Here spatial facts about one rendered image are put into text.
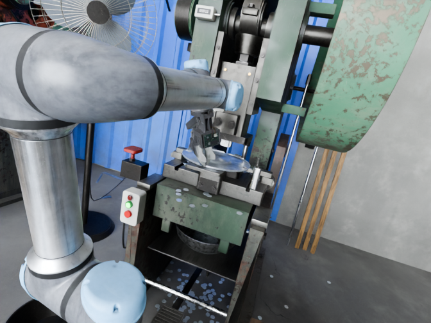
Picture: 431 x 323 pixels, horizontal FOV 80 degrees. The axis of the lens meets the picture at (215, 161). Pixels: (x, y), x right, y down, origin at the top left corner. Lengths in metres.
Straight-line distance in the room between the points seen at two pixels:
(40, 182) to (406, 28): 0.80
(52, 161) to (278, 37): 0.82
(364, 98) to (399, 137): 1.63
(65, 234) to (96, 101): 0.29
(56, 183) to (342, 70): 0.69
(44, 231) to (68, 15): 1.21
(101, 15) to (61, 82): 1.19
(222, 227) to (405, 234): 1.90
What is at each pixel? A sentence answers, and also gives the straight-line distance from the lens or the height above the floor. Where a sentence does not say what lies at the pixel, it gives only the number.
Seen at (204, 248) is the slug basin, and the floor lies 0.37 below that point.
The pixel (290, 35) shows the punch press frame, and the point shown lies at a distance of 1.03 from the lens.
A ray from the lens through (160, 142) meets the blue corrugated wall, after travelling 2.60.
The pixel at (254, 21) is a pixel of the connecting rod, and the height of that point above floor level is 1.33.
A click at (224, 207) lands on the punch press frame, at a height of 0.63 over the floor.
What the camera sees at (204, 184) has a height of 0.68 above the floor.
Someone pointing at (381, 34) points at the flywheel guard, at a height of 1.26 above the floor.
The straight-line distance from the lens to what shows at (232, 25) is 1.15.
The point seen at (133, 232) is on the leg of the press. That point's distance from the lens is 1.15.
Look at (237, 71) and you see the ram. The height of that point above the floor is 1.14.
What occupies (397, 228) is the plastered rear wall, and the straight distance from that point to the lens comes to 2.63.
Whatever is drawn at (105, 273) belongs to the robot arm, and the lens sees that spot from 0.58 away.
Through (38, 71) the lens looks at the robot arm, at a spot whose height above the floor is 1.04.
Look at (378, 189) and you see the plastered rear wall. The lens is 2.47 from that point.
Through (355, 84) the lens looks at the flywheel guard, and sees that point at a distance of 0.78.
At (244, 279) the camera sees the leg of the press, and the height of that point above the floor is 0.41.
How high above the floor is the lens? 1.06
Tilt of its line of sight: 15 degrees down
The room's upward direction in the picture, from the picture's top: 12 degrees clockwise
